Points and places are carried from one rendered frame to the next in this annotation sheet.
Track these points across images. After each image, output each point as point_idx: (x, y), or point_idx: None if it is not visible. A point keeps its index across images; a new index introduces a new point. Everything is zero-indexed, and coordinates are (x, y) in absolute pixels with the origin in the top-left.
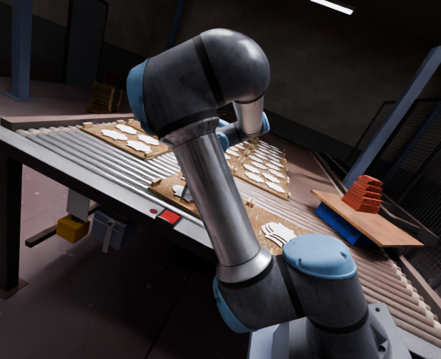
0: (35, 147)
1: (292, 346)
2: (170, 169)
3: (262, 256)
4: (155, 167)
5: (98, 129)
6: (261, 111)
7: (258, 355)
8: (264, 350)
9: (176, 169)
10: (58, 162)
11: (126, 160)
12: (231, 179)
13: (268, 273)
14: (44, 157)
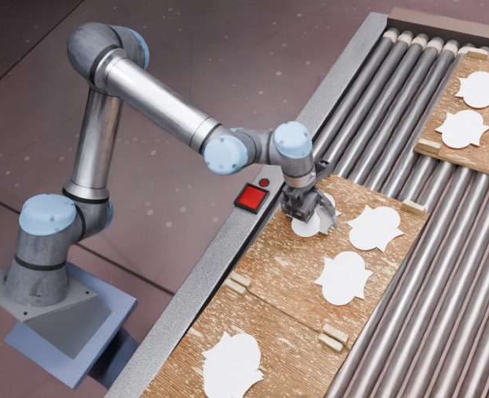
0: (355, 55)
1: (69, 277)
2: (423, 195)
3: (69, 185)
4: (400, 169)
5: (483, 69)
6: (146, 114)
7: (99, 288)
8: (101, 295)
9: (422, 203)
10: (334, 81)
11: (397, 130)
12: (85, 126)
13: (62, 192)
14: (336, 70)
